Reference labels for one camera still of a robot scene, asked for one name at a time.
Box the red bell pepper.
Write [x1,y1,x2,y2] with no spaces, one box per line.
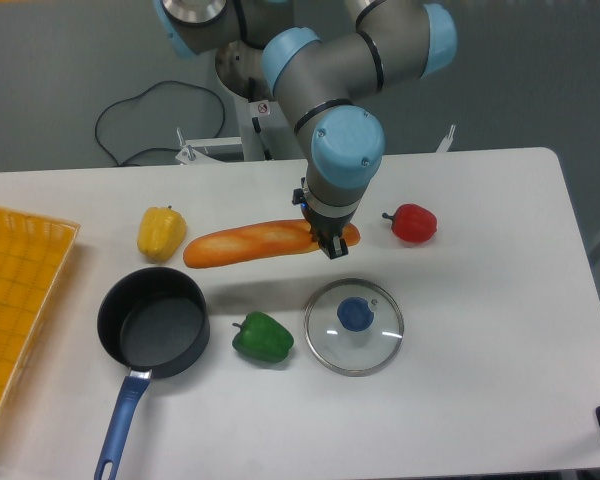
[382,204,438,244]

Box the black cable on floor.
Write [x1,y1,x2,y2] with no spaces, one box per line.
[94,80,227,168]

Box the green bell pepper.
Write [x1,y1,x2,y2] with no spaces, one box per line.
[232,311,295,364]

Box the white metal table bracket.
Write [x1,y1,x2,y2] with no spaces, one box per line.
[174,127,244,165]

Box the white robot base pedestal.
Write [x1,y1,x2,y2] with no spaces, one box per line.
[214,39,311,163]

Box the yellow plastic basket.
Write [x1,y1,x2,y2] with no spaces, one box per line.
[0,207,80,415]

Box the long orange baguette bread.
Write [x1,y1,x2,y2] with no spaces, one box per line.
[182,218,362,270]

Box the yellow bell pepper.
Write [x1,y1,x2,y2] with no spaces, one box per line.
[136,206,187,263]

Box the black pot blue handle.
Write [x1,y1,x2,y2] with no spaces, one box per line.
[94,267,210,479]

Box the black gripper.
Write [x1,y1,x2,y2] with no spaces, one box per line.
[292,188,359,260]

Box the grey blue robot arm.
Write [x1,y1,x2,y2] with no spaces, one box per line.
[154,1,458,259]

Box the glass lid blue knob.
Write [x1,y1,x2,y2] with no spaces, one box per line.
[304,278,405,377]

